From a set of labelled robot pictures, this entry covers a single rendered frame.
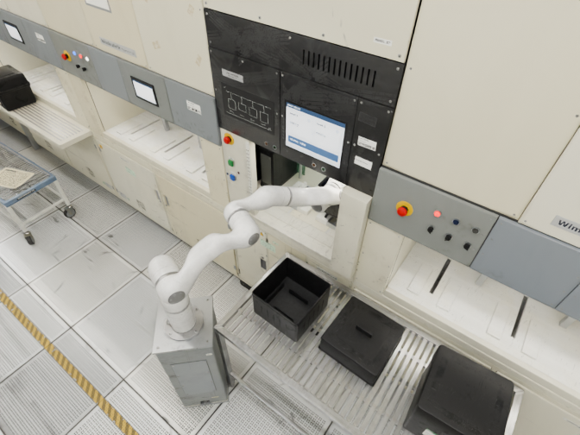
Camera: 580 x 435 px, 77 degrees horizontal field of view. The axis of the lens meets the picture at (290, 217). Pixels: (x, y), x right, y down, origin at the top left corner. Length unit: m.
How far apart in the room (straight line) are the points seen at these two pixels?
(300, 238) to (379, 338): 0.68
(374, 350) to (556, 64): 1.23
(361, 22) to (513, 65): 0.45
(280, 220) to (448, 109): 1.21
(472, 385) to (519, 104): 1.01
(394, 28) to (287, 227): 1.25
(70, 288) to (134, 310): 0.57
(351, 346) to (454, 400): 0.45
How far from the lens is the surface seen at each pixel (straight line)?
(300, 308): 1.93
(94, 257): 3.46
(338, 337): 1.76
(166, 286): 1.57
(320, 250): 2.02
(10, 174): 3.84
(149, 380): 2.73
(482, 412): 1.63
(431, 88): 1.28
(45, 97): 3.97
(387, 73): 1.31
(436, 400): 1.58
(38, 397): 2.96
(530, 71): 1.21
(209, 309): 1.96
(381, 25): 1.28
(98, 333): 3.01
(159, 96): 2.27
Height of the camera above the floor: 2.42
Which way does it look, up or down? 45 degrees down
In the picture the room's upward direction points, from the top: 1 degrees clockwise
